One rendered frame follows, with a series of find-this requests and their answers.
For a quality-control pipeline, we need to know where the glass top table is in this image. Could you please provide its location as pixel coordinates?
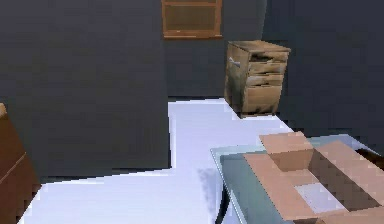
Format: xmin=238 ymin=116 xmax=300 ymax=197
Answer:
xmin=209 ymin=133 xmax=384 ymax=224

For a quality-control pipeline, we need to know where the worn wooden chest of drawers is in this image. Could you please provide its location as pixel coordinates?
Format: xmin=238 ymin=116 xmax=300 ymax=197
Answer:
xmin=223 ymin=39 xmax=292 ymax=119

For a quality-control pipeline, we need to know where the wooden framed window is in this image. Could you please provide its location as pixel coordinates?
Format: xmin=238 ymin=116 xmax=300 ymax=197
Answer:
xmin=161 ymin=0 xmax=223 ymax=40

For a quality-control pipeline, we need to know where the open brown cardboard box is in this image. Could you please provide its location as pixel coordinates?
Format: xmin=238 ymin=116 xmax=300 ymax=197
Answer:
xmin=242 ymin=130 xmax=384 ymax=224

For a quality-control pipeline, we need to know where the dark brown wooden cabinet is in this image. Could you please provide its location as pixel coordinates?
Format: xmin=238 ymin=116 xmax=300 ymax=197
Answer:
xmin=0 ymin=102 xmax=42 ymax=224

